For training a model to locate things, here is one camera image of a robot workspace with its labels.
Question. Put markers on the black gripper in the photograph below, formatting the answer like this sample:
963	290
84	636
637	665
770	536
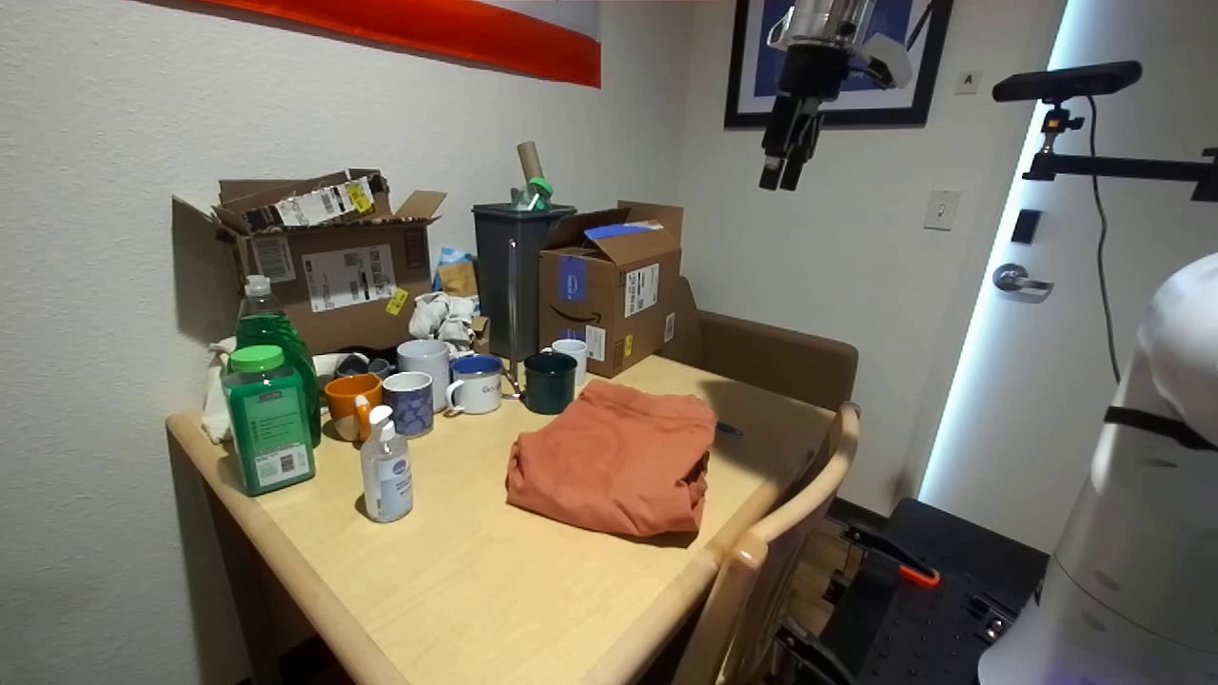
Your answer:
800	88

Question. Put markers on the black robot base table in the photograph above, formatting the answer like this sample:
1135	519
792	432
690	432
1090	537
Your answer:
963	558

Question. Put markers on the orange folded cloth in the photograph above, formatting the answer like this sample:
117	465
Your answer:
616	461

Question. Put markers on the black framed blue picture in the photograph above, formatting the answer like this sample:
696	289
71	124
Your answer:
915	110

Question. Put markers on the brown chair back panel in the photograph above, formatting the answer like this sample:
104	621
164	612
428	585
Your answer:
775	355

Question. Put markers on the cardboard box with blue tape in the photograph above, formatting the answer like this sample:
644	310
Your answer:
612	299

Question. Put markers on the green item in bin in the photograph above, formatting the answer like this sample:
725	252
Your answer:
538	197

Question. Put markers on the brown cardboard tube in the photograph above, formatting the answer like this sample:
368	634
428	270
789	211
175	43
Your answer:
531	162

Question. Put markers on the black door lock pad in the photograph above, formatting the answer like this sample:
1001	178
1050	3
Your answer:
1024	226

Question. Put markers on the small white cup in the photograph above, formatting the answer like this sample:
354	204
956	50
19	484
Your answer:
571	347

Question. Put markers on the dark grey trash bin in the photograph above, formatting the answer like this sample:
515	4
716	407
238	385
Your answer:
508	281

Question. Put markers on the dark green mug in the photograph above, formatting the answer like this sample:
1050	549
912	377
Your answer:
551	385

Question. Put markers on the white door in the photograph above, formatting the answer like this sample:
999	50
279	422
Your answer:
1013	407

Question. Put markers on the blue and brown package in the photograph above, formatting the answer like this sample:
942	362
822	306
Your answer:
454	270

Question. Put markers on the white crumpled plastic bags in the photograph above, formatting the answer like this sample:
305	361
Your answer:
442	313

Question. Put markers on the white mug with blue rim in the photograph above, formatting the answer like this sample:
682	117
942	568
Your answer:
476	385

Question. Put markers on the light wooden chair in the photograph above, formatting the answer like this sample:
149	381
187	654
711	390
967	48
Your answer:
762	558

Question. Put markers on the pale grey mug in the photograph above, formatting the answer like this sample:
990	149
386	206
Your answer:
428	361

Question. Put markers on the blue patterned mug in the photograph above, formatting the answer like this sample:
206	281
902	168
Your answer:
409	407

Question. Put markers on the large open cardboard box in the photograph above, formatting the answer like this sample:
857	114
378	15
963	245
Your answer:
344	272

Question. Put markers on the orange mug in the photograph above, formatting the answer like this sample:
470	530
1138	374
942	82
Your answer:
349	407

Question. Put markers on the clear hand sanitizer bottle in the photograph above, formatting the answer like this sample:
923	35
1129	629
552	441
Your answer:
386	476

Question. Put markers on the green bottle with white cap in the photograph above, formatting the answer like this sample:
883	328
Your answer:
273	333

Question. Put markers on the green jar with green lid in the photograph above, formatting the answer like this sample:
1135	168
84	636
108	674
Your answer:
267	426

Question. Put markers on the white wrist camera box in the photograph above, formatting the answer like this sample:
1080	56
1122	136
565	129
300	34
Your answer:
890	62

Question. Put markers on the white light switch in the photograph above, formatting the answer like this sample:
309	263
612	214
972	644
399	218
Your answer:
942	211

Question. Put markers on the small white wall thermostat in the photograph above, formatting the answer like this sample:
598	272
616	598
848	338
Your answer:
967	82

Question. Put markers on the black bar camera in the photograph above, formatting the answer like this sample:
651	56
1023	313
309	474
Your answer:
1066	82

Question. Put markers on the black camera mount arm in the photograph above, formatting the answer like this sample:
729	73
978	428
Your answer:
1115	164

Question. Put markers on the red wall banner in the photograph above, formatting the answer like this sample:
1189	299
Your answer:
421	27

